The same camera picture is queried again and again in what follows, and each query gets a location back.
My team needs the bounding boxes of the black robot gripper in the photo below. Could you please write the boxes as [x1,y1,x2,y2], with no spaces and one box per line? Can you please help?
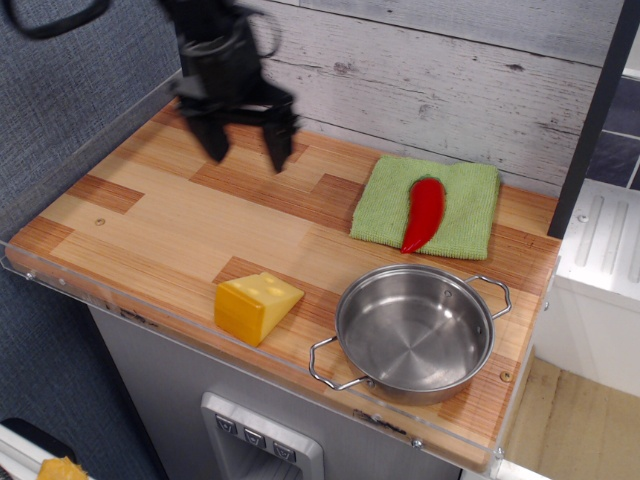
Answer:
[175,19,299,173]

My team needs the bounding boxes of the red chili pepper toy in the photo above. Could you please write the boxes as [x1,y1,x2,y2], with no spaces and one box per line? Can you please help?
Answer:
[401,177,446,254]

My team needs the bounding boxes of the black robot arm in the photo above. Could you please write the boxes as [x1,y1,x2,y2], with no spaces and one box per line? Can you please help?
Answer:
[161,1,297,172]

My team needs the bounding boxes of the green towel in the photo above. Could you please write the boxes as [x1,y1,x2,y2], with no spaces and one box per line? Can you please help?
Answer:
[350,155,500,260]

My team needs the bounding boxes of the yellow object at corner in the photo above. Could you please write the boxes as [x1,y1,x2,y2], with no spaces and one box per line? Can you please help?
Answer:
[36,457,89,480]

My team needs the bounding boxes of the yellow cheese wedge toy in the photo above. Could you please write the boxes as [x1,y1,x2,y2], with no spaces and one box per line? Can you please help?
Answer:
[214,272,304,347]

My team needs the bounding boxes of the stainless steel pot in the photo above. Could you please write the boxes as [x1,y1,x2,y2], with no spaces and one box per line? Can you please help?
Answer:
[309,264,512,405]

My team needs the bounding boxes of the grey toy fridge cabinet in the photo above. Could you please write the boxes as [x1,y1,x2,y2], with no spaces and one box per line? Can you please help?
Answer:
[91,308,461,479]

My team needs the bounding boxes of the silver dispenser panel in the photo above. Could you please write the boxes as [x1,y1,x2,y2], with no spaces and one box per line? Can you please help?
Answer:
[201,392,325,479]

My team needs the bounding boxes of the white toy sink unit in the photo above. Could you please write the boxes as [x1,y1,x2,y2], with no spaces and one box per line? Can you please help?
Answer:
[533,180,639,395]

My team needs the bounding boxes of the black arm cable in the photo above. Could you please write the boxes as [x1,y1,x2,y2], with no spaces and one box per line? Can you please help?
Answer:
[2,0,111,40]

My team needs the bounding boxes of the dark right upright post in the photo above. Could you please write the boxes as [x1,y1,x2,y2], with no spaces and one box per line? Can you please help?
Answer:
[547,0,639,239]

